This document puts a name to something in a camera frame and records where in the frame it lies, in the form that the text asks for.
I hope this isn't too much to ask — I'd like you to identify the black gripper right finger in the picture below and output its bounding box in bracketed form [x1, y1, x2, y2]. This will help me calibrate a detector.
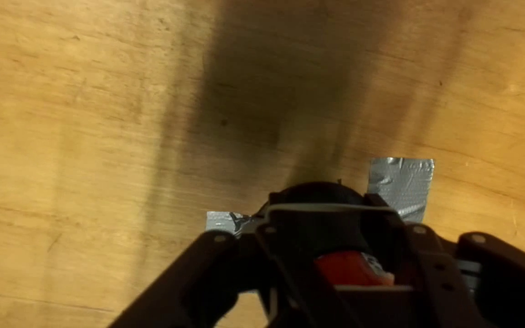
[398, 224, 525, 328]

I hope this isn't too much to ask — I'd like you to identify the brown cup with orange band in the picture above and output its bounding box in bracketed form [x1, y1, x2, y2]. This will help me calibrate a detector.
[255, 182, 412, 300]

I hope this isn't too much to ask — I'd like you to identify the grey duct tape piece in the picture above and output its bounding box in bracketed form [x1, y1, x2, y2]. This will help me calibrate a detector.
[206, 211, 254, 235]

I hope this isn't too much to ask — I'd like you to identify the grey duct tape strip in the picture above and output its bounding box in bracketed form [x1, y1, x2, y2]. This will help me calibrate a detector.
[368, 156, 436, 222]

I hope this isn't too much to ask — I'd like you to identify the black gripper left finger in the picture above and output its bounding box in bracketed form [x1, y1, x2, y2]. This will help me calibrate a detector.
[110, 224, 356, 328]

